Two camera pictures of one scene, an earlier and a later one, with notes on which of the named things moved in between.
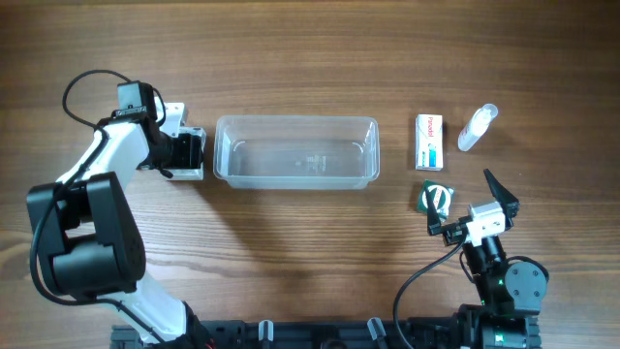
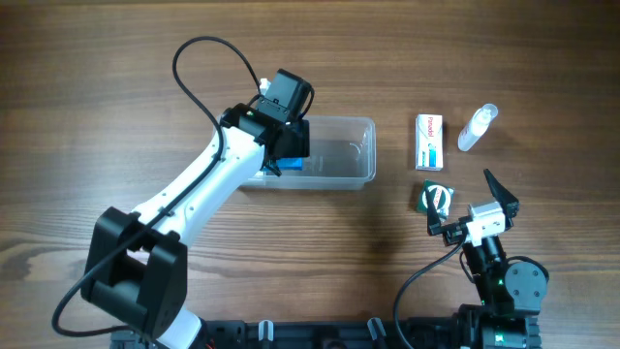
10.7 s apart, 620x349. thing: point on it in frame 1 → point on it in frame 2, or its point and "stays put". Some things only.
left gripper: [189, 155] → [300, 141]
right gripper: [507, 202] stays put
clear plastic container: [295, 152] stays put
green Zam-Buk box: [442, 198] stays put
